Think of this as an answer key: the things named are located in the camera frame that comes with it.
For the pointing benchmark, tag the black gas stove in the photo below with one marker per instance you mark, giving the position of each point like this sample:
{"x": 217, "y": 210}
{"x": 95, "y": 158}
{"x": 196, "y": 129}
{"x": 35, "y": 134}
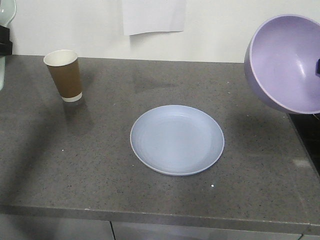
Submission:
{"x": 308, "y": 129}

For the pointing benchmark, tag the white paper sheet on wall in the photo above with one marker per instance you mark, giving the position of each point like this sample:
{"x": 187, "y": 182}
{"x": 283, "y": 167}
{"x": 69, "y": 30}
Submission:
{"x": 152, "y": 16}

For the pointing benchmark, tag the pale green plastic spoon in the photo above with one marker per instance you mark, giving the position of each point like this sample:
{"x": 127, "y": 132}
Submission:
{"x": 8, "y": 9}

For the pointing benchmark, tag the light blue plastic plate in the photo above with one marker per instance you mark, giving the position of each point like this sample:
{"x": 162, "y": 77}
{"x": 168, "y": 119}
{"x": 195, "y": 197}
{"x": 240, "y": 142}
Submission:
{"x": 177, "y": 140}

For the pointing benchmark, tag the grey cabinet door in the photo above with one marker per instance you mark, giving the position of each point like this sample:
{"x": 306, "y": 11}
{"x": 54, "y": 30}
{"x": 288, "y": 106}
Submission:
{"x": 156, "y": 231}
{"x": 18, "y": 227}

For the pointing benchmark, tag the lilac plastic bowl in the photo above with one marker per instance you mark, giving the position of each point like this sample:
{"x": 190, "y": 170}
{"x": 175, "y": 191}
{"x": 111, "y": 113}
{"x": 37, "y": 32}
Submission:
{"x": 280, "y": 64}

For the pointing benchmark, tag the brown paper cup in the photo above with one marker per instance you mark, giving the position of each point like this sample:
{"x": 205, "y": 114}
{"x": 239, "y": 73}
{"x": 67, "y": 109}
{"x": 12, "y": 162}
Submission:
{"x": 63, "y": 66}

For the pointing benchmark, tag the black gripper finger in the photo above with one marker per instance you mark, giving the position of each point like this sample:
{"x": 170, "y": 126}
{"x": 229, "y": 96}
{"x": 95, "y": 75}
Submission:
{"x": 317, "y": 68}
{"x": 6, "y": 45}

